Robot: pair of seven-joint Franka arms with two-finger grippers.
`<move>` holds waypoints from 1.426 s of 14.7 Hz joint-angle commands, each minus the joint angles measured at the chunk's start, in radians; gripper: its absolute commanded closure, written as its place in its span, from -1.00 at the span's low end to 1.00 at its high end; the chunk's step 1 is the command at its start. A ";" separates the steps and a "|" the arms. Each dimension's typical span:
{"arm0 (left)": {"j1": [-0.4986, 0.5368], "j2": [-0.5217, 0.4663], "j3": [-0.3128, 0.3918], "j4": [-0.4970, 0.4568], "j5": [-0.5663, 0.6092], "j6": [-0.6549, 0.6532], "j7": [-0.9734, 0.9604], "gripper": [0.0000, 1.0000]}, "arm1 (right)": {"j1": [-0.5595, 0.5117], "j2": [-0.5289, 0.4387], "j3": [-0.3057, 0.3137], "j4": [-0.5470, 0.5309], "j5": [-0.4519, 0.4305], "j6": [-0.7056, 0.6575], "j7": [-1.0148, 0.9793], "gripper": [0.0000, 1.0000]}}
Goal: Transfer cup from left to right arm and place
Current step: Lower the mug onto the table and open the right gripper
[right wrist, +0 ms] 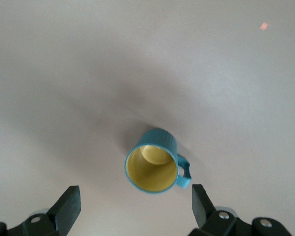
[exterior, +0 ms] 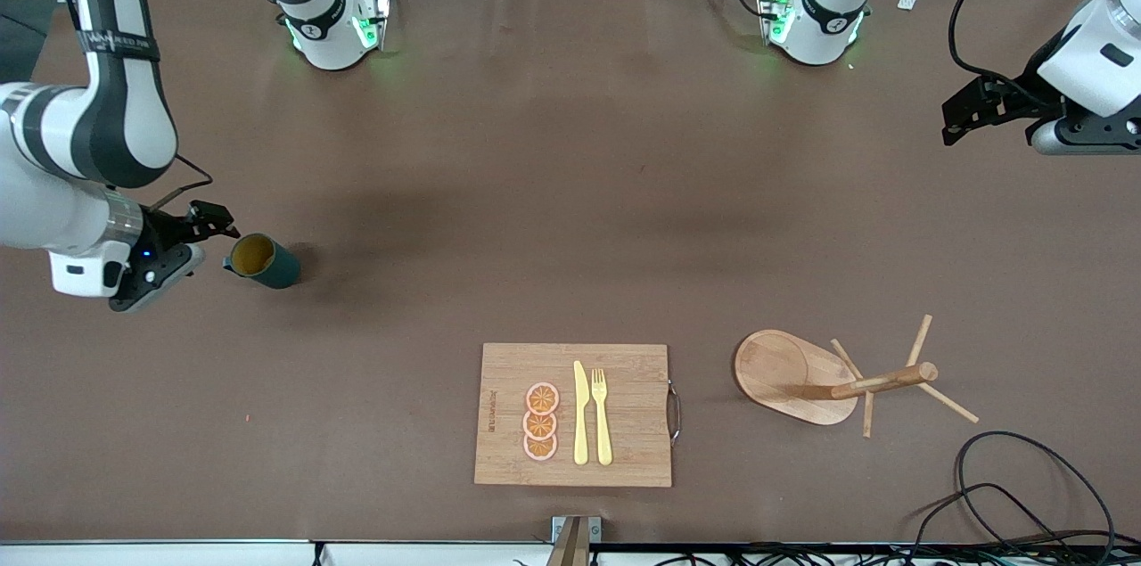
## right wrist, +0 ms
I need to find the brown table cover mat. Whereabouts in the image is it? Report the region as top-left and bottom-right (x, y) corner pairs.
(0, 0), (295, 236)

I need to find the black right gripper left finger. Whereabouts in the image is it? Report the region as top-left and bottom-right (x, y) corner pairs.
(0, 185), (81, 236)

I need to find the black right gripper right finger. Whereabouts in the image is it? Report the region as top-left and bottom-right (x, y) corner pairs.
(191, 184), (292, 236)

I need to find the teal cup yellow inside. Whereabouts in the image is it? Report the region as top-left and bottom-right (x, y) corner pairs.
(124, 128), (193, 195)

